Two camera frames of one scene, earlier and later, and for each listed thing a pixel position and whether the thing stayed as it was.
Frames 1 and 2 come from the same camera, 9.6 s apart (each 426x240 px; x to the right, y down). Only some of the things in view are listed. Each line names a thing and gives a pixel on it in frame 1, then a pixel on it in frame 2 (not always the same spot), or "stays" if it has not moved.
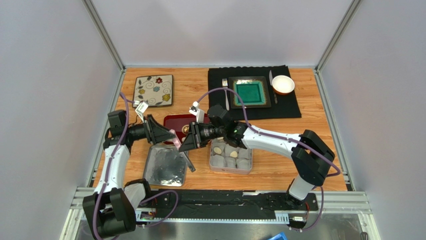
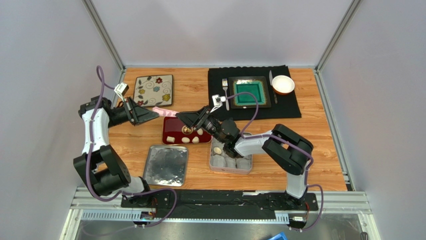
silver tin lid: x=164 y=166 stays
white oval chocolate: x=217 y=150 stays
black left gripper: x=157 y=132 to x=139 y=114
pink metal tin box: x=225 y=158 stays
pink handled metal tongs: x=182 y=150 to x=163 y=112
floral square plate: x=156 y=90 stays
